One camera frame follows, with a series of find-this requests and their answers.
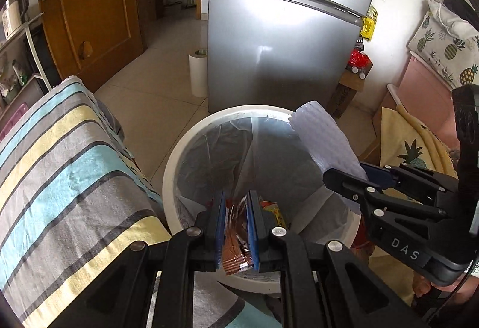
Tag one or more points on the striped blanket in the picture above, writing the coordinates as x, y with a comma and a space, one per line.
75, 182

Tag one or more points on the white metal shelf rack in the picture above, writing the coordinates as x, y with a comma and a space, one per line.
35, 47

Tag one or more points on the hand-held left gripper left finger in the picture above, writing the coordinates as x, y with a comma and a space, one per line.
221, 223

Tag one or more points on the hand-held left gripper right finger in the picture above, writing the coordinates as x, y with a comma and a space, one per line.
254, 223

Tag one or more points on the white foam net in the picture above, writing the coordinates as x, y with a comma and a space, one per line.
325, 140

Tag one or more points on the brown cardboard box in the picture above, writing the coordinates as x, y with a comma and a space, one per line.
346, 96

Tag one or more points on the pink cabinet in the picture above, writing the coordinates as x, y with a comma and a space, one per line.
426, 96

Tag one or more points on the yellow packet bag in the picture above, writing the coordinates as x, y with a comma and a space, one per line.
368, 24

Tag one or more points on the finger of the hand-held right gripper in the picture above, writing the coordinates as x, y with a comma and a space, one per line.
374, 171
348, 185

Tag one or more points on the white pineapple printed cloth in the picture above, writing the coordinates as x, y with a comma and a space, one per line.
445, 51

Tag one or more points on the silver refrigerator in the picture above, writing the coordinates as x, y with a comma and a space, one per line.
280, 51

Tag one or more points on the brown snack wrapper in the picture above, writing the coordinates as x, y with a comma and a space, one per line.
235, 242

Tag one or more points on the white round trash bin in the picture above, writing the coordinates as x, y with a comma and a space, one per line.
243, 110

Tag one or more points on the white trash bin with liner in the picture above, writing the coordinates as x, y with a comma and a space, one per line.
269, 163

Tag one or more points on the yellow pineapple blanket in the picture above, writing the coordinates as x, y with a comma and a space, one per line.
411, 152

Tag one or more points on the brown wooden door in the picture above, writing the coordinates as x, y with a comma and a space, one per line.
93, 13

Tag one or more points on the yellow snack wrapper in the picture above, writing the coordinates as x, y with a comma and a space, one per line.
272, 211

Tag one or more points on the white cloth bag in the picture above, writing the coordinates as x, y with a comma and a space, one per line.
445, 19

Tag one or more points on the red plastic bag on box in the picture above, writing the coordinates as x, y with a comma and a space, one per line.
359, 60

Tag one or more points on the pink plastic crate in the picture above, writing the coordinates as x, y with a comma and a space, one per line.
13, 120

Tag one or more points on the white paper roll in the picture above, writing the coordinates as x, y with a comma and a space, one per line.
197, 73

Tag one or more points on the person's right hand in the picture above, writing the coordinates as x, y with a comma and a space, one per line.
423, 285

